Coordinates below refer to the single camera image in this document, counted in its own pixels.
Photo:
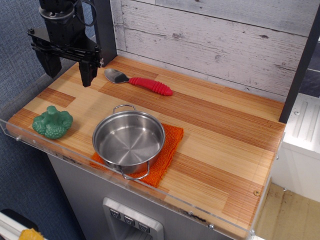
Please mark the dark grey right post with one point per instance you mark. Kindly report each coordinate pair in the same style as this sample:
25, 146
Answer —
305, 59

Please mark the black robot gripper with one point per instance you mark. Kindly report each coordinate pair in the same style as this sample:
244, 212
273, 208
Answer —
66, 38

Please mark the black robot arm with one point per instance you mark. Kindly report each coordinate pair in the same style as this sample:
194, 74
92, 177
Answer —
63, 9

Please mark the orange cloth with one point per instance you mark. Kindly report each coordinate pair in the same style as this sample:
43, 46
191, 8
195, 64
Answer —
173, 136

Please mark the green toy broccoli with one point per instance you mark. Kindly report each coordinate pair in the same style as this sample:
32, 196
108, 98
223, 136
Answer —
53, 124

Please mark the dark grey left post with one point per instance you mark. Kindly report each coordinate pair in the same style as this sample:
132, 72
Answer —
104, 30

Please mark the white ridged side counter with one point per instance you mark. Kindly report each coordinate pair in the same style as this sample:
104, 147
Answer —
297, 164

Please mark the dark grey post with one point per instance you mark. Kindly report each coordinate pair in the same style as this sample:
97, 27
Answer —
104, 30
305, 59

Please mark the silver button control panel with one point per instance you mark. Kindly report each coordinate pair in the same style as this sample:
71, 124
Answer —
126, 223

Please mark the yellow object at corner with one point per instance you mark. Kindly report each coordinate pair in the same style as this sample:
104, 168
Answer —
30, 234

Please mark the clear acrylic table guard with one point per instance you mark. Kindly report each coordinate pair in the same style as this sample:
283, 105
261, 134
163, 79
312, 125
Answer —
221, 144

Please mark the stainless steel pot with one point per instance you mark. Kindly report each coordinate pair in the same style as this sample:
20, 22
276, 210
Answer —
129, 141

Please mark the red handled metal spoon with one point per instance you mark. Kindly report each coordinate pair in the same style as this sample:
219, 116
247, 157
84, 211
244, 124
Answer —
118, 77

